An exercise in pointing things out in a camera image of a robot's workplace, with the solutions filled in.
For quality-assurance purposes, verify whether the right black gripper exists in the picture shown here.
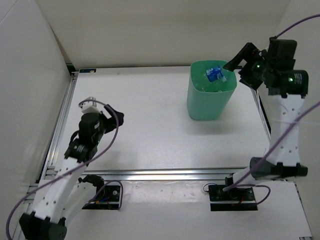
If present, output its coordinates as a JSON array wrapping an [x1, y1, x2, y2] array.
[[222, 43, 273, 91]]

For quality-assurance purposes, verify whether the clear bottle white cap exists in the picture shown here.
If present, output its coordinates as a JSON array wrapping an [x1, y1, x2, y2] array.
[[207, 77, 228, 93]]

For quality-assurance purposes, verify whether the blue label plastic bottle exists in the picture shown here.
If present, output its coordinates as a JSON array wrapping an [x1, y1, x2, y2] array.
[[205, 66, 224, 83]]

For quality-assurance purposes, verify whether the green plastic bottle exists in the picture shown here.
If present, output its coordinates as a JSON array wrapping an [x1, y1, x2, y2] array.
[[192, 77, 213, 92]]

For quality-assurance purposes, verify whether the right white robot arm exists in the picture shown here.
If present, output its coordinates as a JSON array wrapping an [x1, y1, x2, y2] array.
[[223, 39, 309, 200]]

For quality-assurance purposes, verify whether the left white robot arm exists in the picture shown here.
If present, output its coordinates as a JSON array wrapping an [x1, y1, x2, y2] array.
[[19, 100, 124, 240]]

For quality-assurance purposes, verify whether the green plastic bin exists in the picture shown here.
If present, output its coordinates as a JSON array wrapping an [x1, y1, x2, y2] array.
[[186, 60, 237, 121]]

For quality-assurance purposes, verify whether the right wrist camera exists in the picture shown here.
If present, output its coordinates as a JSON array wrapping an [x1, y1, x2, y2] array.
[[267, 37, 298, 59]]

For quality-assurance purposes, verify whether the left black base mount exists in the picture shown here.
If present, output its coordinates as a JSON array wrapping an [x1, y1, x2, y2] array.
[[82, 180, 124, 211]]

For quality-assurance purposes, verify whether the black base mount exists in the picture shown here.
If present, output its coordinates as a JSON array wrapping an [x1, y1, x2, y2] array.
[[82, 180, 124, 211], [202, 177, 258, 212]]

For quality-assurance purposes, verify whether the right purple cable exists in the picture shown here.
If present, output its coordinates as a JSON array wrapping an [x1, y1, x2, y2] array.
[[222, 13, 320, 206]]

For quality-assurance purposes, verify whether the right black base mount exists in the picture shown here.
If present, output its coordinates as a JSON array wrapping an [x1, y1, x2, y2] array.
[[202, 177, 258, 212]]

